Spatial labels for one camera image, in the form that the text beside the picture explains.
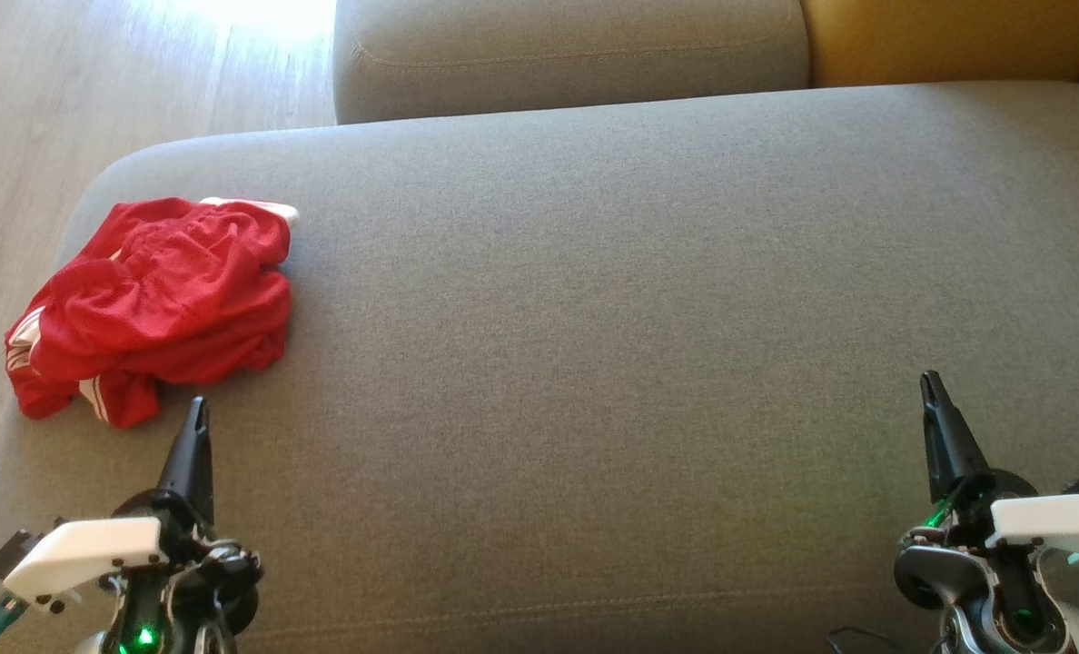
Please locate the grey sofa back cushion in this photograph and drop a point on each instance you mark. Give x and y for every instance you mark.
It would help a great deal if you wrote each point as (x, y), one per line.
(567, 54)

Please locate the plain red shorts white waistband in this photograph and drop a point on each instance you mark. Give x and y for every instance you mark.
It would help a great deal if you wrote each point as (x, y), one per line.
(194, 263)

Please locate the yellow sofa cushion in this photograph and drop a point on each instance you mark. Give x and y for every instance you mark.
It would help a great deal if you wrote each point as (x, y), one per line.
(948, 41)

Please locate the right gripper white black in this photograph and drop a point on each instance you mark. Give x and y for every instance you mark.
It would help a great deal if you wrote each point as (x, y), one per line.
(1048, 522)

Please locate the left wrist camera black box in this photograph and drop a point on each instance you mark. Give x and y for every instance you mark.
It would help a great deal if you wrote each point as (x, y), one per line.
(14, 554)

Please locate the grey sofa seat cushion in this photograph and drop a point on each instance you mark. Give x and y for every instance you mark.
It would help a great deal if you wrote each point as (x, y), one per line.
(594, 345)

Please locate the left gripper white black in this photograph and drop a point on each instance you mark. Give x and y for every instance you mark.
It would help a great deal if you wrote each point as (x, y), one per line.
(85, 549)

